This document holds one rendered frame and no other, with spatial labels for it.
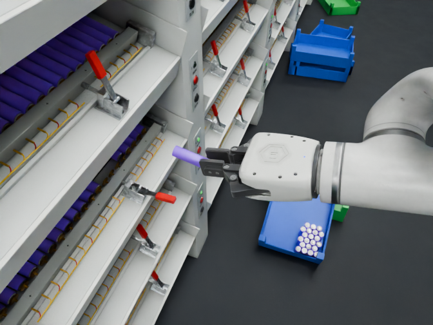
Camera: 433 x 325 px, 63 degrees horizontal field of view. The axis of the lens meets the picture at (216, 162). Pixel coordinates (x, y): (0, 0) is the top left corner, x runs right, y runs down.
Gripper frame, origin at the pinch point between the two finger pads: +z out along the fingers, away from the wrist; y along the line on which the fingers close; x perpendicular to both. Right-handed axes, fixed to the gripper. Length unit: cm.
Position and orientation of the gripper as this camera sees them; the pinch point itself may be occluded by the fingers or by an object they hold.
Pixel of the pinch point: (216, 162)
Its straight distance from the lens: 54.8
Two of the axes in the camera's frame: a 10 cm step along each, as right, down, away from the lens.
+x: 2.1, 7.2, 6.6
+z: -9.2, -0.8, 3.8
